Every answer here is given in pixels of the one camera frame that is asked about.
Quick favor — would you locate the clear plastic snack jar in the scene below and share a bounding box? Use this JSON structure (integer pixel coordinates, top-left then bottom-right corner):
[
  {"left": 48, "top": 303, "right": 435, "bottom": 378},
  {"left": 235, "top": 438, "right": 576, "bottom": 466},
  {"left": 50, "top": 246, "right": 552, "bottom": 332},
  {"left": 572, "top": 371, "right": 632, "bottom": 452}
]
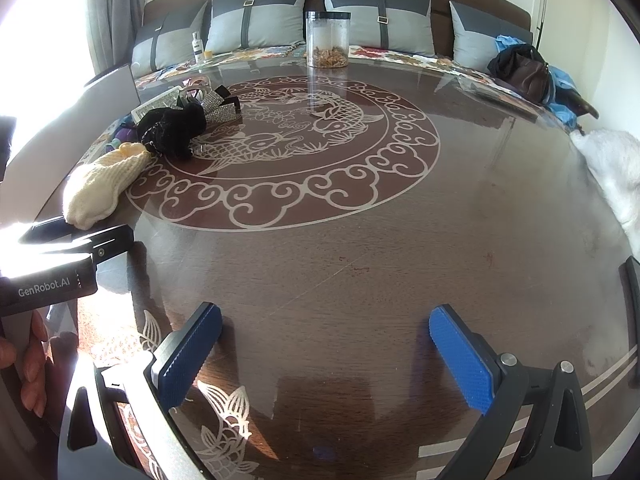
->
[{"left": 305, "top": 10, "right": 352, "bottom": 69}]

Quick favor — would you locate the black fuzzy cloth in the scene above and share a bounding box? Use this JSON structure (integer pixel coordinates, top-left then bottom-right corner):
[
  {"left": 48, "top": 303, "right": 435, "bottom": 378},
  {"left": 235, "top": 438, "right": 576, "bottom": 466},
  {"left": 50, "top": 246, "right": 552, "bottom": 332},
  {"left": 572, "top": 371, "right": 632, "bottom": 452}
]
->
[{"left": 136, "top": 102, "right": 208, "bottom": 162}]

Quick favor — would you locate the white lotion tube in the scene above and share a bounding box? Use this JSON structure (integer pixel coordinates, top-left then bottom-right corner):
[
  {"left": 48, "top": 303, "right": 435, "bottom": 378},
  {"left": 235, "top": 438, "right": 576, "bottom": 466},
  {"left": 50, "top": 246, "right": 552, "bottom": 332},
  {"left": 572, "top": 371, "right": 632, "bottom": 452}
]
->
[{"left": 131, "top": 85, "right": 187, "bottom": 123}]

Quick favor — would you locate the person's left hand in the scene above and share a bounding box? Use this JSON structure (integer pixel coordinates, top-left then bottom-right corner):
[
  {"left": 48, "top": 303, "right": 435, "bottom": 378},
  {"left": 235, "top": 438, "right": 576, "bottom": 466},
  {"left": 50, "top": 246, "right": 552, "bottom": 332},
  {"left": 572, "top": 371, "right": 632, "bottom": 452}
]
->
[{"left": 0, "top": 310, "right": 49, "bottom": 412}]

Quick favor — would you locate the dark handbag with clothes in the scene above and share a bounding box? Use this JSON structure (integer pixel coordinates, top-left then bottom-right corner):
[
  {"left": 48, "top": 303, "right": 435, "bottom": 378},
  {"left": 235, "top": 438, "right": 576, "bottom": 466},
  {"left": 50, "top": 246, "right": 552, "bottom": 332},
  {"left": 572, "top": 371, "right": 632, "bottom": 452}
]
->
[{"left": 495, "top": 33, "right": 583, "bottom": 127}]

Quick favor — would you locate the dark brown bag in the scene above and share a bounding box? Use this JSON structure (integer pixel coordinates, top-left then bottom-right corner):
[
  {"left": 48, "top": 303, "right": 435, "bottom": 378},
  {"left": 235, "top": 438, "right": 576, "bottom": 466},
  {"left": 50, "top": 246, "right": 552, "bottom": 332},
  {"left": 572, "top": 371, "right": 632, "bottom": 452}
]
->
[{"left": 487, "top": 44, "right": 552, "bottom": 106}]

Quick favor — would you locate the grey strapped pillow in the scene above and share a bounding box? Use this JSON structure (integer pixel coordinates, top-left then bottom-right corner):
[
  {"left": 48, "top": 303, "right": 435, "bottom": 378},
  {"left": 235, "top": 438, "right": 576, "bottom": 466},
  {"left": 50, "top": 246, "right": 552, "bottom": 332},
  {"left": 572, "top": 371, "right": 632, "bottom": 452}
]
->
[
  {"left": 205, "top": 0, "right": 312, "bottom": 54},
  {"left": 131, "top": 0, "right": 209, "bottom": 77},
  {"left": 320, "top": 0, "right": 437, "bottom": 58}
]

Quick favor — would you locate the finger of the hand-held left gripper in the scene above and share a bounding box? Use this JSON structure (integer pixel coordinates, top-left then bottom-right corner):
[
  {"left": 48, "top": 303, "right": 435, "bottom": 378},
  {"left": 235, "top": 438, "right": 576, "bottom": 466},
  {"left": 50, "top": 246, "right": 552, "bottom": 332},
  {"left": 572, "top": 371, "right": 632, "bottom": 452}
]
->
[
  {"left": 17, "top": 216, "right": 78, "bottom": 243},
  {"left": 75, "top": 224, "right": 135, "bottom": 267}
]

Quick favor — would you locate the cream knitted hat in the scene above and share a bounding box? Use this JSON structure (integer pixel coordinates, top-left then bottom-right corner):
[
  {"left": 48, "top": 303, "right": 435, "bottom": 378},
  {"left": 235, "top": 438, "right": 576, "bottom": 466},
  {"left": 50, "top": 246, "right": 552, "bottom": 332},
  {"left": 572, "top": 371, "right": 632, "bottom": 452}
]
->
[{"left": 62, "top": 142, "right": 153, "bottom": 228}]

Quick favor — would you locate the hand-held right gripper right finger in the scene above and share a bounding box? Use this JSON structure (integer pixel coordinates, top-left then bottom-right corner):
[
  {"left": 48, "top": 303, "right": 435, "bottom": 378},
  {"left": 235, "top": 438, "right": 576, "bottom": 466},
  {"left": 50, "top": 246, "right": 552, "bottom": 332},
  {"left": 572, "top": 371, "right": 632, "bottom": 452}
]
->
[{"left": 428, "top": 304, "right": 593, "bottom": 480}]

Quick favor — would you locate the grey chair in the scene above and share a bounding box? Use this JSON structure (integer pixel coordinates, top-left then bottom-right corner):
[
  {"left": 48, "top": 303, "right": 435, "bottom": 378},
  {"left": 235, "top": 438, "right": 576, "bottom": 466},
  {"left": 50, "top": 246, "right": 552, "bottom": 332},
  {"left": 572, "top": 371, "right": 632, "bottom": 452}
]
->
[{"left": 80, "top": 62, "right": 142, "bottom": 113}]

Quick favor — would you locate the purple plush toy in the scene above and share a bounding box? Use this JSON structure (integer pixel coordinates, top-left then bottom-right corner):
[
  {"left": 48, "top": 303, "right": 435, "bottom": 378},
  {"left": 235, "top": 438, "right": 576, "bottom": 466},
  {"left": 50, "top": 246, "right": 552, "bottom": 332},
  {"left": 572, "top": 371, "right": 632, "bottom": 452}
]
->
[{"left": 102, "top": 119, "right": 143, "bottom": 153}]

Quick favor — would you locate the white fluffy cloth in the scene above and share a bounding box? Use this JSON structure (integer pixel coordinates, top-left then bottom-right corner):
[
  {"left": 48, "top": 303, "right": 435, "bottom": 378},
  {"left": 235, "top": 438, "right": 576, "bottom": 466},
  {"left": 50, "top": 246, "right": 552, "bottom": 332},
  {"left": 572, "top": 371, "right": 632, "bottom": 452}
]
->
[{"left": 570, "top": 127, "right": 640, "bottom": 243}]

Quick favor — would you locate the grey curtain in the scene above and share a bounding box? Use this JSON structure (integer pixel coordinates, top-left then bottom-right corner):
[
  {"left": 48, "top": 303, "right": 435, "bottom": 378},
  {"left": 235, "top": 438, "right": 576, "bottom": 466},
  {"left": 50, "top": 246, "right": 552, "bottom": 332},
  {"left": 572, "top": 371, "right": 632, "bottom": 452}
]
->
[{"left": 82, "top": 0, "right": 147, "bottom": 77}]

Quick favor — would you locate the floral sofa cover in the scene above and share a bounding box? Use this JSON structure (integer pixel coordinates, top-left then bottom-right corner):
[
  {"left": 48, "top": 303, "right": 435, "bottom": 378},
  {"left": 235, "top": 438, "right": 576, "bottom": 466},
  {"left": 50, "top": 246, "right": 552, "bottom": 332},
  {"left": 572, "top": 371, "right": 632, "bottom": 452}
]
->
[{"left": 134, "top": 42, "right": 501, "bottom": 92}]

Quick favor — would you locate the rhinestone headband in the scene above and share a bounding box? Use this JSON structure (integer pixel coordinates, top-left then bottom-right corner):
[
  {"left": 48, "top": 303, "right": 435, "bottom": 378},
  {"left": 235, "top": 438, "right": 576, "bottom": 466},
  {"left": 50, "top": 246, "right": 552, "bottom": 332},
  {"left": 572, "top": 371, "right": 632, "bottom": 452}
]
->
[{"left": 175, "top": 84, "right": 243, "bottom": 123}]

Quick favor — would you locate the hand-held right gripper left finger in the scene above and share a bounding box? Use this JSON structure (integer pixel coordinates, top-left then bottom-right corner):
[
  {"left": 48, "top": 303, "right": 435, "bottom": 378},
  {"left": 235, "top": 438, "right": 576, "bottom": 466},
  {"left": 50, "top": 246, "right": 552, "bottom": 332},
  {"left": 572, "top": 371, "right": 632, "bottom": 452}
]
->
[{"left": 57, "top": 301, "right": 223, "bottom": 480}]

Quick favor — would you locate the wooden desk with glass top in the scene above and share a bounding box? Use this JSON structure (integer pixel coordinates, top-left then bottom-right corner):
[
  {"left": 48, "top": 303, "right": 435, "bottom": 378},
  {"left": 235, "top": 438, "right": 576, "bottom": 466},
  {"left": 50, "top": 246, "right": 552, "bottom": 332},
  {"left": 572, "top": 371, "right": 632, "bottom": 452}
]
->
[{"left": 15, "top": 55, "right": 640, "bottom": 480}]

